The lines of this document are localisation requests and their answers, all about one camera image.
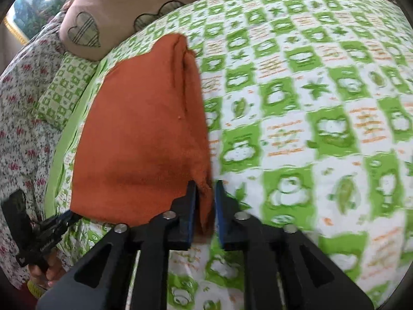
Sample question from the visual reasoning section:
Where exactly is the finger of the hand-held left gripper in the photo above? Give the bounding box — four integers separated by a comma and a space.
45, 211, 83, 235

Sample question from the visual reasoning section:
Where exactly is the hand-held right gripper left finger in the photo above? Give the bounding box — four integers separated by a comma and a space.
35, 181, 198, 310

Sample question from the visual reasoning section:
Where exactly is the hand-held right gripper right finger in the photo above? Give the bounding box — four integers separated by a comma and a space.
215, 180, 375, 310

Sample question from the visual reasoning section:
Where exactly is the orange knit sweater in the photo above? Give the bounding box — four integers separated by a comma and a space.
69, 34, 215, 236

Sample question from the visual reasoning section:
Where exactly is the person's left hand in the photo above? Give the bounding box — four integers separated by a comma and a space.
28, 253, 67, 290

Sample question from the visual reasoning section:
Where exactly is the green checked bed sheet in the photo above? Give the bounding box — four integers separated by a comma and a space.
43, 0, 413, 310

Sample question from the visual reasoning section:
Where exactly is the floral patterned cloth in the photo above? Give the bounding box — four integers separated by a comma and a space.
0, 10, 75, 291

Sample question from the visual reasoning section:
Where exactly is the green checked pillow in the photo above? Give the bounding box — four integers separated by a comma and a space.
30, 52, 99, 130

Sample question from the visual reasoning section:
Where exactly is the gold framed painting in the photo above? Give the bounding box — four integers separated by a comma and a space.
5, 0, 84, 44

